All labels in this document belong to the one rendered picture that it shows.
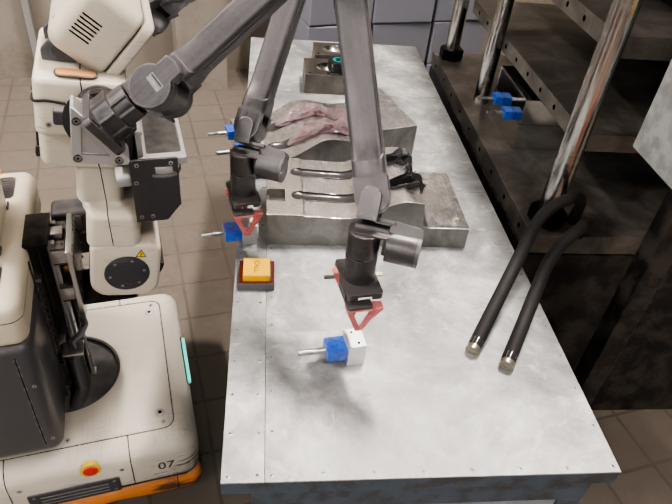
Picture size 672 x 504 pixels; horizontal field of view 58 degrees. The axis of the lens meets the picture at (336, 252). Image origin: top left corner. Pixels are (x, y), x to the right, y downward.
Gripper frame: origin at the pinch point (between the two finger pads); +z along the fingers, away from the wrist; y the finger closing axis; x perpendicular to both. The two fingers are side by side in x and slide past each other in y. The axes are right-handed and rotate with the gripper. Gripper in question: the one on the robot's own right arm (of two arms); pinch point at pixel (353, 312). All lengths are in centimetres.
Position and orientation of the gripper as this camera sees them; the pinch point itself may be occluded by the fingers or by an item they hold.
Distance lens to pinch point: 115.3
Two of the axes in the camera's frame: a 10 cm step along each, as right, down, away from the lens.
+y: -2.3, -6.2, 7.5
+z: -0.9, 7.8, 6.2
